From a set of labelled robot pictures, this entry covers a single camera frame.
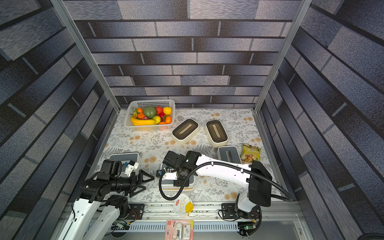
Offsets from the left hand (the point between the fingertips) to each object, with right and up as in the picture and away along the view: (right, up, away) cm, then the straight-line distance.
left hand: (149, 183), depth 68 cm
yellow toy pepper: (+1, +37, +42) cm, 56 cm away
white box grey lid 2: (-21, +7, +20) cm, 30 cm away
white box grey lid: (+10, +1, -3) cm, 10 cm away
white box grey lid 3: (+43, +9, +23) cm, 50 cm away
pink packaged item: (+14, -21, -1) cm, 25 cm away
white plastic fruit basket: (-19, +43, +46) cm, 66 cm away
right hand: (+12, 0, +6) cm, 14 cm away
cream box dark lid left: (+15, +22, +32) cm, 42 cm away
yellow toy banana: (-19, +29, +32) cm, 47 cm away
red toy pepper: (-6, +38, +43) cm, 58 cm away
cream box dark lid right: (+37, +19, +29) cm, 51 cm away
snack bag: (+55, +9, +22) cm, 60 cm away
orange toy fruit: (+2, +30, +39) cm, 49 cm away
